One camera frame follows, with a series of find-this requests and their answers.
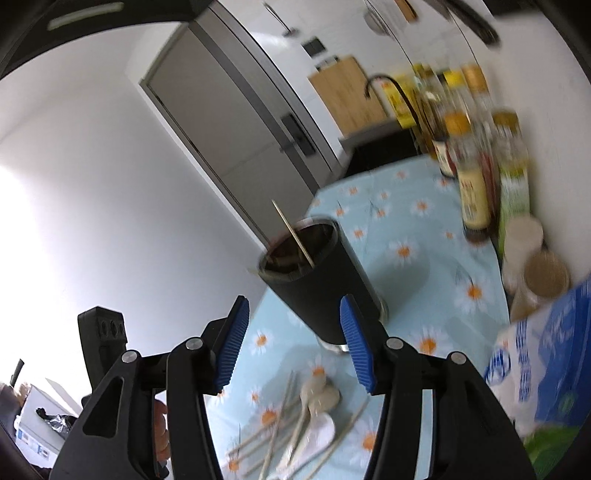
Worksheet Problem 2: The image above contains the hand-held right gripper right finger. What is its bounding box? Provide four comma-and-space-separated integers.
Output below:
340, 294, 539, 480

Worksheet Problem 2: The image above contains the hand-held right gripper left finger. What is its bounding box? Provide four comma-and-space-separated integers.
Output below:
50, 295, 251, 480

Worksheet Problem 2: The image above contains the black utensil holder cup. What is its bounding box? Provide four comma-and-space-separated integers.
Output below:
257, 217, 389, 354

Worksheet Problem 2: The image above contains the pile of wooden chopsticks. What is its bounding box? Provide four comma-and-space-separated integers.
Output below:
226, 369, 370, 480

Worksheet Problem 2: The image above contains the wooden chopstick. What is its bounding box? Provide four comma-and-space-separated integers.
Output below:
271, 199, 317, 268

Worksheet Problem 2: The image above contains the person's left hand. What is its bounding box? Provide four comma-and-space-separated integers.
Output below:
154, 399, 171, 463

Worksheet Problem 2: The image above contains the black plastic bag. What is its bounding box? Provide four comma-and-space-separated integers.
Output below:
36, 407, 80, 435

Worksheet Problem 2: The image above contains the floral light blue tablecloth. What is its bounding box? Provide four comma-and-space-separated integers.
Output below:
203, 157, 513, 480

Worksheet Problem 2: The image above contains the white storage box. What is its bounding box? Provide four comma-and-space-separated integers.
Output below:
15, 377, 85, 464

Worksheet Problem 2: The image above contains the blue white paper package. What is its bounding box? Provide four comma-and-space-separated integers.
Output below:
484, 272, 591, 444

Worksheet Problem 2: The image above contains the jar with beige lid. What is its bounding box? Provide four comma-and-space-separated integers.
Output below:
502, 217, 544, 294
510, 251, 572, 324

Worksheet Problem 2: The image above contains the black sink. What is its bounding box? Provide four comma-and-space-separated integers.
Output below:
339, 124, 435, 180

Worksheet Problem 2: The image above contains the black door lock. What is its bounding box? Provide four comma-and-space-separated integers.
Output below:
279, 113, 318, 156

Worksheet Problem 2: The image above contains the grey door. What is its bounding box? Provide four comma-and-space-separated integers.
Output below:
139, 9, 345, 241

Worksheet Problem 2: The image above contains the bottle with green label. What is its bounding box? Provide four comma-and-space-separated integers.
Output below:
490, 108, 532, 252

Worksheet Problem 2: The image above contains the green plastic packet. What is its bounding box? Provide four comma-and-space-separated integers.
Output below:
524, 425, 591, 480

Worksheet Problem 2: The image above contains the yellow dish soap bottle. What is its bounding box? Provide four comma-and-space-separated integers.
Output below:
385, 74, 419, 128

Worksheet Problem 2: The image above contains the wooden cutting board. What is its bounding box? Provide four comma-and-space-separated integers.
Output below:
308, 55, 386, 136

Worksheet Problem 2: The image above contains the black faucet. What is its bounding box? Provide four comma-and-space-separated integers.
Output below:
365, 75, 423, 139

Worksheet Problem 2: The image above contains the tall clear bottle gold cap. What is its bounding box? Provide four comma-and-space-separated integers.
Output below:
461, 64, 495, 121

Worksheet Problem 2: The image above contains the ceiling light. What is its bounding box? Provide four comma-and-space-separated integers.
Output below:
47, 2, 126, 31

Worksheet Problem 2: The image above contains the hanging metal strainer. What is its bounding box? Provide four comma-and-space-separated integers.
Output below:
362, 0, 394, 36

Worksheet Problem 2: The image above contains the hanging metal utensil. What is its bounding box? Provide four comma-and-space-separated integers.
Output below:
262, 2, 297, 37

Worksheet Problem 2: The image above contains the cleaver with black handle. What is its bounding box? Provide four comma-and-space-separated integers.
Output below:
441, 0, 502, 47

